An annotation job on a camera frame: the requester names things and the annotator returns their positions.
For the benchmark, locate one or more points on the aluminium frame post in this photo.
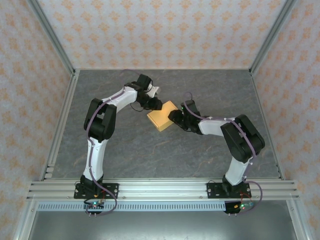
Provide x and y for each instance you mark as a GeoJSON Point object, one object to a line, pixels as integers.
{"type": "Point", "coordinates": [52, 37]}
{"type": "Point", "coordinates": [272, 37]}

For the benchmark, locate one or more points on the aluminium side rail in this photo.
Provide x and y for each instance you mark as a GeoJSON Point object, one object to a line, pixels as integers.
{"type": "Point", "coordinates": [61, 125]}
{"type": "Point", "coordinates": [267, 112]}

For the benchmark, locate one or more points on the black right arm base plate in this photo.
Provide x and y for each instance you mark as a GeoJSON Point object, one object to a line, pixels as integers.
{"type": "Point", "coordinates": [212, 191]}

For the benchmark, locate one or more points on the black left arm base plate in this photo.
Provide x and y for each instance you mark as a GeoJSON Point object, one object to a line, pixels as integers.
{"type": "Point", "coordinates": [112, 191]}

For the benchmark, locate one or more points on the aluminium mounting beam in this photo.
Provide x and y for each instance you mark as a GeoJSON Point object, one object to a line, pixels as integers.
{"type": "Point", "coordinates": [162, 190]}

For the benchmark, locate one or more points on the yellow paper box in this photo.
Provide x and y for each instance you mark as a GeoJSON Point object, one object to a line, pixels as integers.
{"type": "Point", "coordinates": [160, 117]}

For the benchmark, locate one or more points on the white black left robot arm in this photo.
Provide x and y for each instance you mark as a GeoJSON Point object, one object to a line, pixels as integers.
{"type": "Point", "coordinates": [96, 157]}

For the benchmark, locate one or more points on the grey metal panel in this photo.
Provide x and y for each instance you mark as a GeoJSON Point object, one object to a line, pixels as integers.
{"type": "Point", "coordinates": [160, 226]}

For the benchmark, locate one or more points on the aluminium frame leg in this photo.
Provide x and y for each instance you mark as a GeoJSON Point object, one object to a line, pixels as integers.
{"type": "Point", "coordinates": [297, 222]}
{"type": "Point", "coordinates": [25, 222]}

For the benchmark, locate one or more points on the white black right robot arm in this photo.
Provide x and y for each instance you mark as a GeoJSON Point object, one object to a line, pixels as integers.
{"type": "Point", "coordinates": [212, 126]}

